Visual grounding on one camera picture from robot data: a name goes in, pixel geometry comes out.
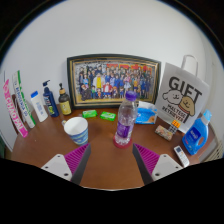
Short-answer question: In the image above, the white paper gift bag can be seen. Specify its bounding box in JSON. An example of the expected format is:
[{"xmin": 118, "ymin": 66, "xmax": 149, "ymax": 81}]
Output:
[{"xmin": 154, "ymin": 54, "xmax": 211, "ymax": 134}]

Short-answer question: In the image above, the white blue-capped lotion bottle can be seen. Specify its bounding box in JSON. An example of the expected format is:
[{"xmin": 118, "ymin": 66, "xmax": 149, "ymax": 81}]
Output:
[{"xmin": 30, "ymin": 90, "xmax": 49, "ymax": 123}]

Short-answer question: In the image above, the blue tissue pack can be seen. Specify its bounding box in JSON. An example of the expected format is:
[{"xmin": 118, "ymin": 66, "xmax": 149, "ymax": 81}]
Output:
[{"xmin": 134, "ymin": 100, "xmax": 159, "ymax": 126}]

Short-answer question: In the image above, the flat round red coaster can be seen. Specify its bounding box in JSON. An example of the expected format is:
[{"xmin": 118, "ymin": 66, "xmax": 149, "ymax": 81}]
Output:
[{"xmin": 112, "ymin": 135, "xmax": 134, "ymax": 150}]

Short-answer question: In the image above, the blue detergent bottle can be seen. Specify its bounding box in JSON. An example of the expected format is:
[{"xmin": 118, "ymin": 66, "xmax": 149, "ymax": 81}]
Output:
[{"xmin": 181, "ymin": 109, "xmax": 213, "ymax": 156}]

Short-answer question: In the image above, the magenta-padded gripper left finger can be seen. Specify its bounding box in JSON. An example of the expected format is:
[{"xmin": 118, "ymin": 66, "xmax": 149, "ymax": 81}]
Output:
[{"xmin": 40, "ymin": 143, "xmax": 92, "ymax": 185}]

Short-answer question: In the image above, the white green long tube box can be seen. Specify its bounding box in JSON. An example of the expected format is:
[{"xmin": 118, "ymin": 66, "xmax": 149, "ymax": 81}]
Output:
[{"xmin": 11, "ymin": 70, "xmax": 37, "ymax": 130}]

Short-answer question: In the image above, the framed group photo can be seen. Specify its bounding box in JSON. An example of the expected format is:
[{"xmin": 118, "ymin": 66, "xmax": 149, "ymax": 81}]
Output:
[{"xmin": 66, "ymin": 53, "xmax": 162, "ymax": 110}]

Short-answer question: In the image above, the white blue-patterned mug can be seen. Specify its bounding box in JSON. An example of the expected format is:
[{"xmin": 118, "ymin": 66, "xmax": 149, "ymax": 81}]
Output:
[{"xmin": 61, "ymin": 116, "xmax": 90, "ymax": 146}]

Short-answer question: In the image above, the pink long tube box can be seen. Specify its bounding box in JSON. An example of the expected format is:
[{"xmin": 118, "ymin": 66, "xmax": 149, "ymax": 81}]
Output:
[{"xmin": 2, "ymin": 78, "xmax": 30, "ymax": 139}]

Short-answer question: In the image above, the dark blue pump bottle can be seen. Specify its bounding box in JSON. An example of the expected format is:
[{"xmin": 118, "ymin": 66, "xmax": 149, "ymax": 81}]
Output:
[{"xmin": 41, "ymin": 79, "xmax": 60, "ymax": 118}]

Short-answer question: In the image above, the small patterned box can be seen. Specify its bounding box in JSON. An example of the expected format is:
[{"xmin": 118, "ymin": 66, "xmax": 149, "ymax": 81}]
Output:
[{"xmin": 154, "ymin": 124, "xmax": 175, "ymax": 141}]

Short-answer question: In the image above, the clear purple-capped water bottle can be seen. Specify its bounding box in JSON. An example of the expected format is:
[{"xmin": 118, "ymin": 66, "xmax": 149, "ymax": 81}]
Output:
[{"xmin": 113, "ymin": 90, "xmax": 139, "ymax": 147}]

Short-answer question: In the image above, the white remote control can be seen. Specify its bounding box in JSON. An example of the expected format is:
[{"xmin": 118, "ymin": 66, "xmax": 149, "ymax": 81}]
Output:
[{"xmin": 173, "ymin": 145, "xmax": 191, "ymax": 168}]

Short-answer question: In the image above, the amber pump bottle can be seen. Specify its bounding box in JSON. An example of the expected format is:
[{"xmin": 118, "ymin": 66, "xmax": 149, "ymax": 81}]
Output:
[{"xmin": 58, "ymin": 82, "xmax": 73, "ymax": 116}]

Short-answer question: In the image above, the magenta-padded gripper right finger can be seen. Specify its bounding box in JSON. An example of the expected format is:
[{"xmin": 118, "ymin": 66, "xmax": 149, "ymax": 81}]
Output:
[{"xmin": 132, "ymin": 143, "xmax": 184, "ymax": 185}]

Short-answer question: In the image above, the small green pack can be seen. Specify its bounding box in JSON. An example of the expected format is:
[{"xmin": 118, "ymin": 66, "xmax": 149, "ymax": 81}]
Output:
[
  {"xmin": 99, "ymin": 111, "xmax": 117, "ymax": 122},
  {"xmin": 81, "ymin": 109, "xmax": 99, "ymax": 119}
]

